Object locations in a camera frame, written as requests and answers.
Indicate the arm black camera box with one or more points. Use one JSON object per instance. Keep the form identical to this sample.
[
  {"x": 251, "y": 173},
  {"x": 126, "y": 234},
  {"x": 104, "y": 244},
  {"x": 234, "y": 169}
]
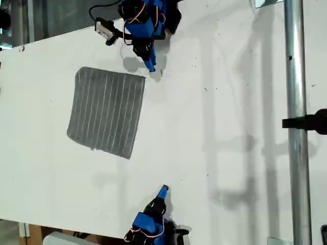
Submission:
[
  {"x": 181, "y": 239},
  {"x": 104, "y": 29}
]

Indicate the wooden table leg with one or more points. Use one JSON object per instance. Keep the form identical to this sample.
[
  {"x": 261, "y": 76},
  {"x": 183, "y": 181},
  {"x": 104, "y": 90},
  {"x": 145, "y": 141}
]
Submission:
[{"x": 35, "y": 234}]

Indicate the black round object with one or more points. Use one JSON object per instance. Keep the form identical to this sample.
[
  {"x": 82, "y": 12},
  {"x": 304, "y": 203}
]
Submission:
[{"x": 4, "y": 18}]

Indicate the white table bracket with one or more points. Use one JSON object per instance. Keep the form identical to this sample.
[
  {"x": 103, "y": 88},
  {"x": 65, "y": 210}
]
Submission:
[{"x": 23, "y": 229}]

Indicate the grey striped microfibre towel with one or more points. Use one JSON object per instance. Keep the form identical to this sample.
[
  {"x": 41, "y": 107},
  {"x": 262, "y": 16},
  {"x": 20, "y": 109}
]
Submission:
[{"x": 107, "y": 112}]

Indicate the black clamp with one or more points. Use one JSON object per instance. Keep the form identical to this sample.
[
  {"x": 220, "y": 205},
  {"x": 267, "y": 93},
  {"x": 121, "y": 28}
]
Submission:
[{"x": 314, "y": 121}]

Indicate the steel post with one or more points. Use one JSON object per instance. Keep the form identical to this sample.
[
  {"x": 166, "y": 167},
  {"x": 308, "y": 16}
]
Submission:
[{"x": 296, "y": 76}]

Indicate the white plastic container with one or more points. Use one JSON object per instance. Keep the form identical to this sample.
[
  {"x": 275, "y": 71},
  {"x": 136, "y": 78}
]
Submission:
[{"x": 61, "y": 238}]

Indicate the arm camera stalk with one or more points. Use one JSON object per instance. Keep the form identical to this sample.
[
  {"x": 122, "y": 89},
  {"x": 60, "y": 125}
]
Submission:
[
  {"x": 182, "y": 231},
  {"x": 122, "y": 36}
]

